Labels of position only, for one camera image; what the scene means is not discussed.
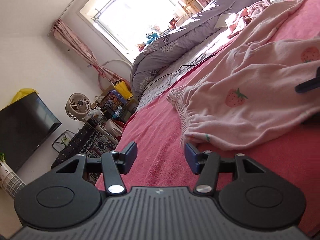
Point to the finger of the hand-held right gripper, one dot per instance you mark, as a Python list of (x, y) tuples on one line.
[(308, 85)]

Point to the black television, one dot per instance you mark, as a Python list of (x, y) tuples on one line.
[(25, 130)]

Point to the small red box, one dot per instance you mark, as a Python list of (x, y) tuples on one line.
[(172, 23)]

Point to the white paper sheet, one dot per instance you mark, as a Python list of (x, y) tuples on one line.
[(222, 20)]

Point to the white tower fan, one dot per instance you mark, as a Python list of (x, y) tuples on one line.
[(10, 182)]

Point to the orange plush toy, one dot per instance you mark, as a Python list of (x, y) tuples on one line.
[(142, 47)]

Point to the beige standing fan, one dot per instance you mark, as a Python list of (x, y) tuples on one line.
[(77, 105)]

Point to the pink tied curtain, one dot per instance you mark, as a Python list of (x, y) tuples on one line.
[(80, 47)]

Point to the blue plush toy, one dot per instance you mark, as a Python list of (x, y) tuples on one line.
[(152, 37)]

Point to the lavender bedsheet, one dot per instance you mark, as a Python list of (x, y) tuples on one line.
[(155, 90)]

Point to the white and red garment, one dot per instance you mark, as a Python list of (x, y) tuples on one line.
[(115, 128)]

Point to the pink strawberry print pants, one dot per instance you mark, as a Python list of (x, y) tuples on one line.
[(250, 110)]

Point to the yellow plastic bag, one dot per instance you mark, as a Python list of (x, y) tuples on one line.
[(23, 93)]

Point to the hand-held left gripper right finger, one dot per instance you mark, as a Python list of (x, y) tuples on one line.
[(191, 157)]

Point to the pink towel blanket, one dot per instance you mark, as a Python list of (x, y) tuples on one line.
[(155, 120)]

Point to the beige chair backrest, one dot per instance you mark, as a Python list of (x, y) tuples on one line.
[(183, 20)]

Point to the pink white hula hoop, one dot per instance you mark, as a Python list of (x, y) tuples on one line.
[(117, 60)]

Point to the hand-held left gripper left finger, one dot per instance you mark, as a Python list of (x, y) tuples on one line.
[(131, 155)]

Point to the purple floral duvet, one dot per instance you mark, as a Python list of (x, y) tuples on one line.
[(160, 52)]

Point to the colourful printed box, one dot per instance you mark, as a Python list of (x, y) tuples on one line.
[(110, 102)]

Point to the yellow paper bag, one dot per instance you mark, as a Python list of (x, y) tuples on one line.
[(122, 88)]

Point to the window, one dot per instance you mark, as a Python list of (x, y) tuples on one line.
[(125, 12)]

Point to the salmon pink cloth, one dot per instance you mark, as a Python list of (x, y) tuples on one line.
[(236, 26)]

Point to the patterned cloth covered cabinet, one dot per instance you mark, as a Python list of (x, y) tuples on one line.
[(92, 142)]

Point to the white doll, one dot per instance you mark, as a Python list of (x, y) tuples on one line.
[(155, 28)]

